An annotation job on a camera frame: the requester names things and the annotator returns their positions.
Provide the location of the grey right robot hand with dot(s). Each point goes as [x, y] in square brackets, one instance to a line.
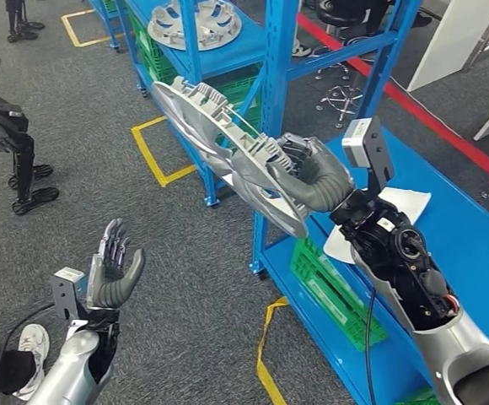
[329, 181]

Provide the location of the black ribbed stool seat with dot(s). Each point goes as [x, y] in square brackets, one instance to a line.
[337, 14]

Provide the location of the red barrier belt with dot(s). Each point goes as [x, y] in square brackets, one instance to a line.
[438, 126]

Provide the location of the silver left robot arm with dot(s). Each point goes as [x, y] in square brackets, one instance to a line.
[67, 369]

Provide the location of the black and white humanoid robot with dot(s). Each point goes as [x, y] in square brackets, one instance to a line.
[21, 151]

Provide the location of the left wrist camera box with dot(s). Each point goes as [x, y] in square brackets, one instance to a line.
[63, 296]

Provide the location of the white plastic cover part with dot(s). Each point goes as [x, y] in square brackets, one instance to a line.
[409, 204]

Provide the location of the yellow floor tape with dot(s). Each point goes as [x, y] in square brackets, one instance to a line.
[69, 31]
[145, 152]
[261, 341]

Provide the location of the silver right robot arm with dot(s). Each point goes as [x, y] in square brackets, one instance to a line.
[396, 262]

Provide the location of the grey metal frame legs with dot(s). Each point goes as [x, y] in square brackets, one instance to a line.
[480, 44]

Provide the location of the silver plastic wheel hubcap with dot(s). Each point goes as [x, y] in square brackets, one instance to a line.
[223, 25]
[227, 145]

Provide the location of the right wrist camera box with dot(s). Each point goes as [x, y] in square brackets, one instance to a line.
[375, 148]

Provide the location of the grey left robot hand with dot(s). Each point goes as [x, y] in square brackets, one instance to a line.
[107, 285]

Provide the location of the white desk panel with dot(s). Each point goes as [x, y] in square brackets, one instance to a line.
[451, 39]

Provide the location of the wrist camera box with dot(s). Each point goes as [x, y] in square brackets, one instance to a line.
[375, 148]
[63, 296]

